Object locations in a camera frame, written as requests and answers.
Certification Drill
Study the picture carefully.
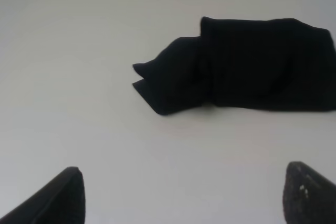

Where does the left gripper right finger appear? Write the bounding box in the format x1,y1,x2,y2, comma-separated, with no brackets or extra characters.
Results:
282,161,335,224

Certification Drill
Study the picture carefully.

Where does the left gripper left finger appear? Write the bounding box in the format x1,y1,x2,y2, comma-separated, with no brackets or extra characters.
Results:
1,167,85,223

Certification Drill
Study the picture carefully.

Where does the black printed t-shirt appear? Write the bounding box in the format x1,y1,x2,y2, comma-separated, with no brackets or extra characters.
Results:
133,17,335,115

